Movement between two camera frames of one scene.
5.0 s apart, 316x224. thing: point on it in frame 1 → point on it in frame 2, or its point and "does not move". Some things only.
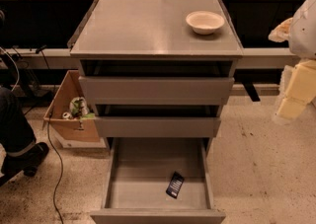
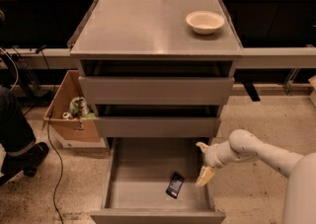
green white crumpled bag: x=78 y=108 does not move
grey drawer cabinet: x=158 y=65 does not move
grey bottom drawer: x=140 y=171 does not move
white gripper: x=304 y=32 → x=210 y=156
